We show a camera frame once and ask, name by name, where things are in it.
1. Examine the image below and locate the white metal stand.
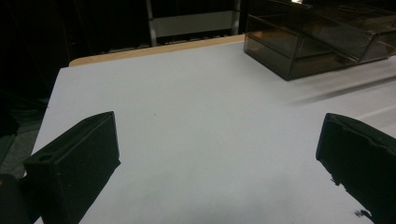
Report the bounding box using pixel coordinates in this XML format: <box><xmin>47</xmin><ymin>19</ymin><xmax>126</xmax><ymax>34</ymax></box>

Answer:
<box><xmin>145</xmin><ymin>0</ymin><xmax>243</xmax><ymax>48</ymax></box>

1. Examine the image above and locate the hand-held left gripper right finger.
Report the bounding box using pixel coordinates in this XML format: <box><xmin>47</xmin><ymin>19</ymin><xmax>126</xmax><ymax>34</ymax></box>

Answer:
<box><xmin>315</xmin><ymin>112</ymin><xmax>396</xmax><ymax>224</ymax></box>

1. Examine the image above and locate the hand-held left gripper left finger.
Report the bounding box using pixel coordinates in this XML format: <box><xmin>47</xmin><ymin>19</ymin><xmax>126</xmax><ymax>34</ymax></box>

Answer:
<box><xmin>22</xmin><ymin>110</ymin><xmax>121</xmax><ymax>224</ymax></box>

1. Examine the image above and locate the white table mat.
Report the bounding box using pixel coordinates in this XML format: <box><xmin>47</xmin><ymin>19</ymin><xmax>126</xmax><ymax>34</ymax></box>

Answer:
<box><xmin>31</xmin><ymin>39</ymin><xmax>396</xmax><ymax>224</ymax></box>

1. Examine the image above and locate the dark transparent drawer box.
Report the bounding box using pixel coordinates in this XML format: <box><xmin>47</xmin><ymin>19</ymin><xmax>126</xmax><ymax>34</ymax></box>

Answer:
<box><xmin>243</xmin><ymin>0</ymin><xmax>396</xmax><ymax>82</ymax></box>

